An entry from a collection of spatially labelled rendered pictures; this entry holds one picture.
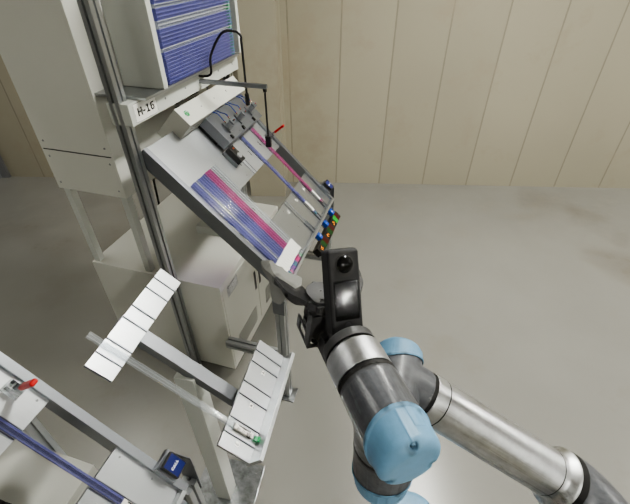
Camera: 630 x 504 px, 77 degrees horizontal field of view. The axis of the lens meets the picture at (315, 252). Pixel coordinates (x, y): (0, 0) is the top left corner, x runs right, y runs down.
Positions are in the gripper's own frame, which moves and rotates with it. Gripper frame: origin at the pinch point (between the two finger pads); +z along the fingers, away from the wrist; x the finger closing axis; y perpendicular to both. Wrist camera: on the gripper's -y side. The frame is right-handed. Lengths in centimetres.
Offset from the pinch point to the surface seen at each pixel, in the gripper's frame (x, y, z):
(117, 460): -35, 58, 7
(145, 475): -30, 63, 5
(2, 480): -67, 86, 26
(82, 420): -41, 49, 13
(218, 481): -9, 122, 28
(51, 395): -47, 44, 16
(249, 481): 4, 136, 32
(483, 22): 206, -36, 222
